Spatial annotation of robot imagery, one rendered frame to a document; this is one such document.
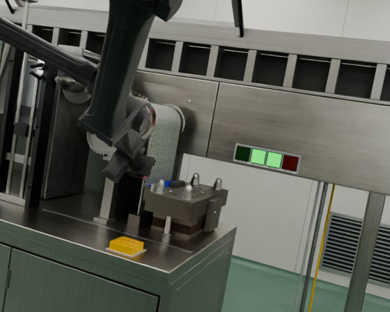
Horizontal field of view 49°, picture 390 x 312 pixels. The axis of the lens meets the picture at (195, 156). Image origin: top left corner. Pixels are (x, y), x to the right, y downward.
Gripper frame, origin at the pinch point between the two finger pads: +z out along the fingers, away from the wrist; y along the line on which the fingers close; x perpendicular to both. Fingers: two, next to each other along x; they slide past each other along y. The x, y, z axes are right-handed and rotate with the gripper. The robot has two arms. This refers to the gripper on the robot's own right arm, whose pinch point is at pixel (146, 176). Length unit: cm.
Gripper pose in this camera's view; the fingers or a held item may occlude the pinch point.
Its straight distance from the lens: 145.0
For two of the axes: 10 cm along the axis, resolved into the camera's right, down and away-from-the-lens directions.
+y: 9.2, 1.9, -3.4
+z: 2.2, 4.7, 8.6
